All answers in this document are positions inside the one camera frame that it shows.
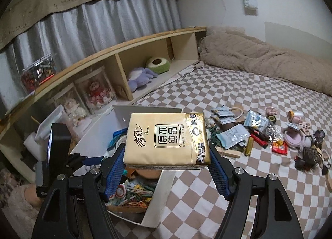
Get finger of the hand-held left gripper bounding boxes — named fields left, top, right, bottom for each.
left=76, top=155, right=105, bottom=167

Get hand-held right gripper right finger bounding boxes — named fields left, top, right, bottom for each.
left=209, top=144, right=304, bottom=239

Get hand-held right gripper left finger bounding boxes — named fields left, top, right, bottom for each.
left=31, top=143, right=127, bottom=239

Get white storage box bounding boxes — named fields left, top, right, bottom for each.
left=69, top=105, right=183, bottom=229

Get gold tissue pack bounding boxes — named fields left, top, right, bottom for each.
left=123, top=112, right=211, bottom=170

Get white dress doll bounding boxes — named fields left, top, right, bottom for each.
left=63, top=99, right=87, bottom=126

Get blue packet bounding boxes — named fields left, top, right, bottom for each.
left=113, top=129, right=128, bottom=141

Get green clips card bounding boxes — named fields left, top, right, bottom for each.
left=207, top=127, right=221, bottom=146

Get white face mask packet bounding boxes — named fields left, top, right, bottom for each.
left=216, top=124, right=251, bottom=150

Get clear display case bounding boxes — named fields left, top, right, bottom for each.
left=48, top=83, right=89, bottom=128

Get grey sachet packets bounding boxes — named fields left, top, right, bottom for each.
left=211, top=107, right=235, bottom=125

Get red dress doll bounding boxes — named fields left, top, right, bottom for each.
left=88, top=81, right=115, bottom=110

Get red snack packet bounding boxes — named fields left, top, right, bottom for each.
left=271, top=142, right=288, bottom=154

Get clear blue plastic bag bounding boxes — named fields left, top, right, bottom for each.
left=244, top=110, right=270, bottom=129

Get clear box of red bits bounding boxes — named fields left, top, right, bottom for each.
left=21, top=53, right=57, bottom=94

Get doll in display case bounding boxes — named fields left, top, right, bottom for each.
left=75, top=66, right=117, bottom=116

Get checkered bedsheet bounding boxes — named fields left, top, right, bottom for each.
left=135, top=63, right=332, bottom=239

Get yellow capped pink cup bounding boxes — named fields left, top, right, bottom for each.
left=287, top=110, right=304, bottom=125

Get purple plush toy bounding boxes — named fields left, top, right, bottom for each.
left=127, top=68, right=159, bottom=93

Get black and white scrunchie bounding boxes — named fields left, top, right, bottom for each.
left=305, top=130, right=325, bottom=146

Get wooden shelf unit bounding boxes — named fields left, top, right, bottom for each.
left=0, top=27, right=208, bottom=182

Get green avocado plush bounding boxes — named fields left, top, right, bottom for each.
left=145, top=57, right=171, bottom=75

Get grey curtain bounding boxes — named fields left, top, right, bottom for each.
left=0, top=0, right=182, bottom=115

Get beige fluffy blanket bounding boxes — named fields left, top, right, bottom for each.
left=200, top=30, right=332, bottom=94

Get fluffy beige pillow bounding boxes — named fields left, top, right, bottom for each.
left=207, top=27, right=245, bottom=37

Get white ring bracelet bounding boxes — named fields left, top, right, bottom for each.
left=229, top=107, right=245, bottom=120

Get white wall panel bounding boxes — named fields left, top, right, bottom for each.
left=265, top=21, right=332, bottom=55

